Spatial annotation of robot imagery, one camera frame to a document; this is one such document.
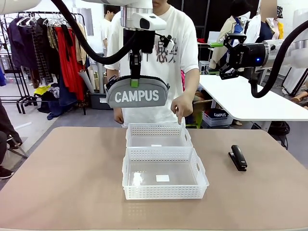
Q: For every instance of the mannequin in beige coat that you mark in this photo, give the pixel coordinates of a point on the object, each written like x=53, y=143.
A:
x=216, y=56

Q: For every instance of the yellow garment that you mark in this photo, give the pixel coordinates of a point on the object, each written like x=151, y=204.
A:
x=280, y=31

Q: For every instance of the dark clothes pile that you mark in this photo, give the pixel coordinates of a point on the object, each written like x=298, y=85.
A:
x=62, y=101

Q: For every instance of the black clothes rack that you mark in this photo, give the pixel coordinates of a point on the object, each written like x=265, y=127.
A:
x=43, y=12

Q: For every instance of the smaller white plastic mesh basket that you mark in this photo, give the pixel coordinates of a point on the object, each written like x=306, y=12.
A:
x=156, y=130

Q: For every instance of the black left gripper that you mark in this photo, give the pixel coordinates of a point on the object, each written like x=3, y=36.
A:
x=145, y=39

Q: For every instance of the seated person's bare legs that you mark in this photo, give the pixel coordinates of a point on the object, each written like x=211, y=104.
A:
x=299, y=98

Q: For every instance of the person in white printed T-shirt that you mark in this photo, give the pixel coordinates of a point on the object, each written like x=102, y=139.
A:
x=154, y=115

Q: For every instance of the black bag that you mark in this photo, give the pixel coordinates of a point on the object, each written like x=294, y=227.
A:
x=279, y=131

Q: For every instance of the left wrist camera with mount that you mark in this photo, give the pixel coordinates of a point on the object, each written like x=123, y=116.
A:
x=166, y=39

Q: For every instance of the white table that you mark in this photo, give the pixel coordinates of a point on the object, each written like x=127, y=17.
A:
x=240, y=101

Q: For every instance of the grey paper roll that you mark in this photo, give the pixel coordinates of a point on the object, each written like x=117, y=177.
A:
x=86, y=80

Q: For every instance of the grey Campus pencil case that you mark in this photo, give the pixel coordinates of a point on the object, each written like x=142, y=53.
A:
x=134, y=96

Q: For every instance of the red dress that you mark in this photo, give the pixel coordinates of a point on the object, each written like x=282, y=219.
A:
x=67, y=67

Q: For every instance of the blue object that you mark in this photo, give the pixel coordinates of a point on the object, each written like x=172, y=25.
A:
x=2, y=77

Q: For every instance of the white partition panel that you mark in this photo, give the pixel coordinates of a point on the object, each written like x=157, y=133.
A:
x=298, y=79

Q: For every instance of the background man in white shirt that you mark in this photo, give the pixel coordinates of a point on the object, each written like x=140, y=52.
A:
x=106, y=31

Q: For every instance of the black stapler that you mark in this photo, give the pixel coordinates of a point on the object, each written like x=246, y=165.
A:
x=238, y=156

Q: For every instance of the white basket under table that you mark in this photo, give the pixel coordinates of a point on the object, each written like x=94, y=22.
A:
x=216, y=122

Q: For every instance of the person's right hand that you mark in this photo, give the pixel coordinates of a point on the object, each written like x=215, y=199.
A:
x=119, y=119

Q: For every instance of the mannequin in white shirt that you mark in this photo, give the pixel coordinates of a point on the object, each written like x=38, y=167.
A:
x=253, y=29

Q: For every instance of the grey storage bin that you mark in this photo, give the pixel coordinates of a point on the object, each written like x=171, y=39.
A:
x=97, y=102

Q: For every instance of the black grid-pattern garment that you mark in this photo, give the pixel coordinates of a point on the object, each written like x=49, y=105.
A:
x=43, y=53

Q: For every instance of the navy hanging jacket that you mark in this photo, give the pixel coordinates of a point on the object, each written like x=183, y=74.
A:
x=19, y=43

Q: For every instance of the green stool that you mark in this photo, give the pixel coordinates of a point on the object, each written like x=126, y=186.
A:
x=198, y=119

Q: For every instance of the olive patterned scarf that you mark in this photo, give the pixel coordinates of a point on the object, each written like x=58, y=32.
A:
x=51, y=36

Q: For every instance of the cream paper roll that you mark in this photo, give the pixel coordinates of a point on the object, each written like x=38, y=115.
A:
x=91, y=74

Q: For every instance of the person's left forearm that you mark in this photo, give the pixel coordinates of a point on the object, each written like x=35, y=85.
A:
x=191, y=84

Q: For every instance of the beige hanging garment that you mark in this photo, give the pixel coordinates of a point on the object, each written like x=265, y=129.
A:
x=80, y=56

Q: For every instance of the seated person in dark trousers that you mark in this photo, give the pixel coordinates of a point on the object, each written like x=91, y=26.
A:
x=4, y=120

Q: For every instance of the yellow-green garment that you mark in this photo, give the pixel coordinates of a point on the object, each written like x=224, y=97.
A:
x=43, y=90

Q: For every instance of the dark Campus pencil case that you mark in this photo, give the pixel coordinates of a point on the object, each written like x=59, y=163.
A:
x=219, y=114

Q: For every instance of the white tube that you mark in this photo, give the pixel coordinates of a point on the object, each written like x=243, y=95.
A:
x=100, y=79

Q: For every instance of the person's left hand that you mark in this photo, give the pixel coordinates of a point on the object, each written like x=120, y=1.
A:
x=184, y=106

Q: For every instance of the cardboard box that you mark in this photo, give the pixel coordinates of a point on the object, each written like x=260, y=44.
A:
x=202, y=106

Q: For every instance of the larger white plastic mesh basket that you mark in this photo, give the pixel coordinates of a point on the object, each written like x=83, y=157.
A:
x=163, y=192

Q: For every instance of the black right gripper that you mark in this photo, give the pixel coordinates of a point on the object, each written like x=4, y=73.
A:
x=250, y=55

